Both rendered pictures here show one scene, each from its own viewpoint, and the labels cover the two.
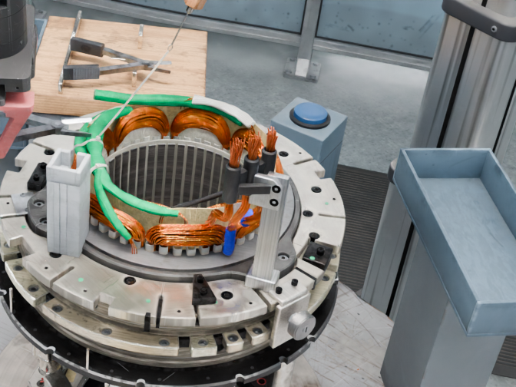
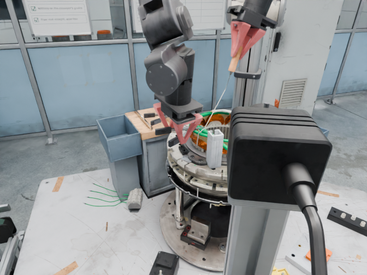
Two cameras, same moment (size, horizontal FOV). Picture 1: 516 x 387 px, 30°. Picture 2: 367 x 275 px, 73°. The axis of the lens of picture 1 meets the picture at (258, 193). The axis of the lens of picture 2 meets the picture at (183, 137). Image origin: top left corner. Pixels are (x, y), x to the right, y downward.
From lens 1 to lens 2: 0.48 m
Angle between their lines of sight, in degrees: 19
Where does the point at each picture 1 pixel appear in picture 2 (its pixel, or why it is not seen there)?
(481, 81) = (252, 93)
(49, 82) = (145, 129)
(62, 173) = (218, 137)
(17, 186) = (178, 155)
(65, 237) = (217, 161)
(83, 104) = not seen: hidden behind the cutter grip
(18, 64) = (195, 103)
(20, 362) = (168, 222)
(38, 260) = (211, 172)
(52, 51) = (136, 121)
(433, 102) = (237, 104)
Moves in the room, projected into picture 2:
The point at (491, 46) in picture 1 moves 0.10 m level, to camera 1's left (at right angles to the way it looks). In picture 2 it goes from (253, 82) to (232, 84)
